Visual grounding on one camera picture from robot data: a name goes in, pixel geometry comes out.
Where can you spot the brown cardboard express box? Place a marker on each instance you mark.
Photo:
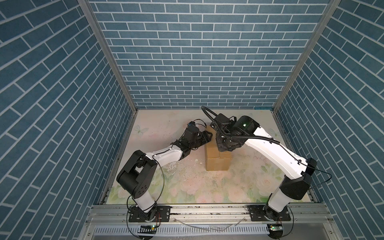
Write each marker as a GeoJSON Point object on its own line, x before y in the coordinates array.
{"type": "Point", "coordinates": [216, 160]}

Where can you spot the controller board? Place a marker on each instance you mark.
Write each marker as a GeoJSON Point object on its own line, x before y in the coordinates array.
{"type": "Point", "coordinates": [146, 232]}
{"type": "Point", "coordinates": [275, 231]}

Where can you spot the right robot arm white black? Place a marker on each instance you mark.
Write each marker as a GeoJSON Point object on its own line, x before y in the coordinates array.
{"type": "Point", "coordinates": [233, 134]}

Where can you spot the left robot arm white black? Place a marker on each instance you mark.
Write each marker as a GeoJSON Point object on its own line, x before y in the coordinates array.
{"type": "Point", "coordinates": [136, 175]}

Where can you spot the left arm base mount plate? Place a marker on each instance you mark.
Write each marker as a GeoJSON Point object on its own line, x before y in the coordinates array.
{"type": "Point", "coordinates": [150, 213]}

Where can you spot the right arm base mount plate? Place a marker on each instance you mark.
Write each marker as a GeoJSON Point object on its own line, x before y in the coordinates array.
{"type": "Point", "coordinates": [268, 213]}

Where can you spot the left controller board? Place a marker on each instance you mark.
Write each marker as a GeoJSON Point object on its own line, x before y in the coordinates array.
{"type": "Point", "coordinates": [146, 232]}

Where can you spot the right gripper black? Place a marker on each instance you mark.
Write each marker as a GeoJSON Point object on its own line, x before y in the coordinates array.
{"type": "Point", "coordinates": [220, 148]}

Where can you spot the right controller board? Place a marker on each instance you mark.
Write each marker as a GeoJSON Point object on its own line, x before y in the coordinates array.
{"type": "Point", "coordinates": [275, 231]}

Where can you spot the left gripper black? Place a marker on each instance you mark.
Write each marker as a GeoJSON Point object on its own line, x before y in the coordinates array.
{"type": "Point", "coordinates": [204, 138]}

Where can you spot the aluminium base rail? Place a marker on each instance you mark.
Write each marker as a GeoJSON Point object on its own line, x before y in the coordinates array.
{"type": "Point", "coordinates": [198, 215]}

